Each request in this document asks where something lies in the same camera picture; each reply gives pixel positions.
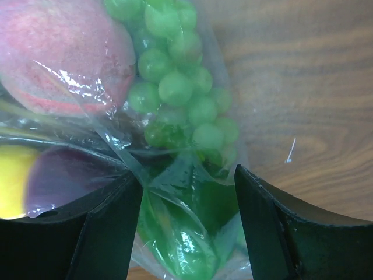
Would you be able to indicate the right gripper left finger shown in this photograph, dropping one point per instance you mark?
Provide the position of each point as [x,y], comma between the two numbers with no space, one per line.
[90,238]

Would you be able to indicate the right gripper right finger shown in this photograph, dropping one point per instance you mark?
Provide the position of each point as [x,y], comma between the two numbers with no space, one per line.
[288,238]

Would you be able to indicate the clear zip top bag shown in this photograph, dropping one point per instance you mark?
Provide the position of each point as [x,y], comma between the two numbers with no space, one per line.
[118,134]

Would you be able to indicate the purple fake onion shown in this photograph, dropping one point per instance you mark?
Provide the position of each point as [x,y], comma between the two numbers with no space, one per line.
[62,174]

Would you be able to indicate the green fake pepper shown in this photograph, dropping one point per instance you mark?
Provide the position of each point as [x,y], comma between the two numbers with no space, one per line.
[189,217]

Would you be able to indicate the yellow fake lemon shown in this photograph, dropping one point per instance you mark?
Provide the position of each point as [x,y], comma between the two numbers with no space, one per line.
[16,162]

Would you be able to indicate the pink fake peach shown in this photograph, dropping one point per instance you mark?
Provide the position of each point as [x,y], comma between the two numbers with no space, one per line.
[65,58]

